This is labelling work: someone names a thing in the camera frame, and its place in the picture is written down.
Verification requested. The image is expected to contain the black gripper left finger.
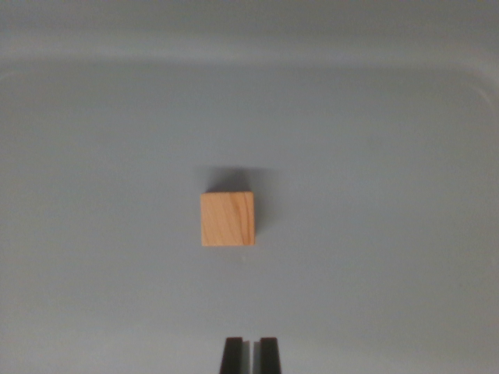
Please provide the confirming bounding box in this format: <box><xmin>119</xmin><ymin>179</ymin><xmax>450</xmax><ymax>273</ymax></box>
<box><xmin>219</xmin><ymin>337</ymin><xmax>251</xmax><ymax>374</ymax></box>

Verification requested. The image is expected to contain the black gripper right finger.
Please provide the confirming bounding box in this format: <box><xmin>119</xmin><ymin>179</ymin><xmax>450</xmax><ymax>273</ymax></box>
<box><xmin>253</xmin><ymin>337</ymin><xmax>283</xmax><ymax>374</ymax></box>

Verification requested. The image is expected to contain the wooden cube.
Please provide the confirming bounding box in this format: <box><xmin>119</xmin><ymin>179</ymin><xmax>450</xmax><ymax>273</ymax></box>
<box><xmin>200</xmin><ymin>190</ymin><xmax>257</xmax><ymax>247</ymax></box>

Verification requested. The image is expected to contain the grey plastic bin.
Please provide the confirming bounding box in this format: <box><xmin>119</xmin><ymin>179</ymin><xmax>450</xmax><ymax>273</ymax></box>
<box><xmin>0</xmin><ymin>0</ymin><xmax>499</xmax><ymax>374</ymax></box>

